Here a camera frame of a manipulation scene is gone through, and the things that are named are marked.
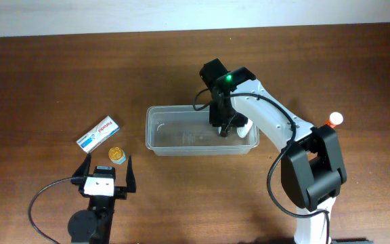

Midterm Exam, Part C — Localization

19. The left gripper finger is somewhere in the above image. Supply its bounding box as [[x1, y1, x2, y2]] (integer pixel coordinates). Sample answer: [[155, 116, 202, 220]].
[[72, 153, 91, 177], [126, 156, 136, 188]]

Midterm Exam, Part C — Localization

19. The dark bottle white cap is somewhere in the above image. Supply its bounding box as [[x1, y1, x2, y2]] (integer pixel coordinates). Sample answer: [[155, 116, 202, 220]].
[[218, 125, 230, 138]]

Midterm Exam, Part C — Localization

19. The white spray bottle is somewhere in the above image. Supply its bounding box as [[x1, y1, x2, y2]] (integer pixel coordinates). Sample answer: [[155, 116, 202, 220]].
[[236, 119, 253, 138]]

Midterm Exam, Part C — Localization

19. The white Panadol box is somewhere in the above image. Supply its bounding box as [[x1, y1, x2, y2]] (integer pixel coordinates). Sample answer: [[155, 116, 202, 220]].
[[76, 116, 120, 153]]

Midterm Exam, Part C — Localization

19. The orange tube white cap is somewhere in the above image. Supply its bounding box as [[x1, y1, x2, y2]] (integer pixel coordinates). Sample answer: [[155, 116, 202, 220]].
[[325, 112, 344, 128]]

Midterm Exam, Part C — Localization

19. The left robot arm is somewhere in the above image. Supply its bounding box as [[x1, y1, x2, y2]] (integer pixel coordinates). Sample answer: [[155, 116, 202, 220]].
[[68, 154, 137, 243]]

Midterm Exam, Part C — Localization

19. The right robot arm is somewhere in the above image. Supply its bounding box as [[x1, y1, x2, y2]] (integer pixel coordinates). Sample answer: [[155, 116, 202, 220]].
[[199, 59, 347, 243]]

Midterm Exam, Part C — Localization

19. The clear plastic container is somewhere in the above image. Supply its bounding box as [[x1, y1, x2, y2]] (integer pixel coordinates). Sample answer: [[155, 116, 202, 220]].
[[146, 105, 259, 156]]

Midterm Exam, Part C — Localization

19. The small jar gold lid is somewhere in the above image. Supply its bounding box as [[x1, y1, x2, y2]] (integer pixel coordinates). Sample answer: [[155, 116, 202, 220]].
[[108, 146, 126, 165]]

